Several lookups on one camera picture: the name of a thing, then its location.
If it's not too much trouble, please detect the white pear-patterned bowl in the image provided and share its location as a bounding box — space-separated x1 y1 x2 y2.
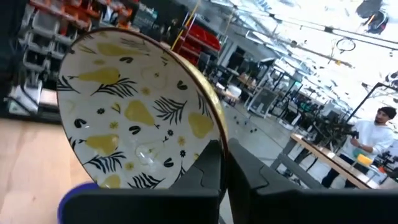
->
55 27 229 190

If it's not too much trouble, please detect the red storage bin rack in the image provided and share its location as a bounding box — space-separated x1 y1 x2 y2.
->
172 23 222 66

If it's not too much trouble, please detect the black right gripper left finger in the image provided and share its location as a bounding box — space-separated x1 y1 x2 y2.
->
63 139 223 224

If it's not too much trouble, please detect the person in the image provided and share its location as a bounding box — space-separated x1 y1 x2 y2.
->
320 106 398 189

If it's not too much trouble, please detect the wooden workbench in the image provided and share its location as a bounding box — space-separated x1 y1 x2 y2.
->
290 133 382 190

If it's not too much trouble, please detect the blue plastic mini bowl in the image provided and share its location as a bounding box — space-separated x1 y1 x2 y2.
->
57 182 100 224

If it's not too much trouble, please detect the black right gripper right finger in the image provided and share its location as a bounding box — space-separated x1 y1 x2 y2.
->
226 138 398 224

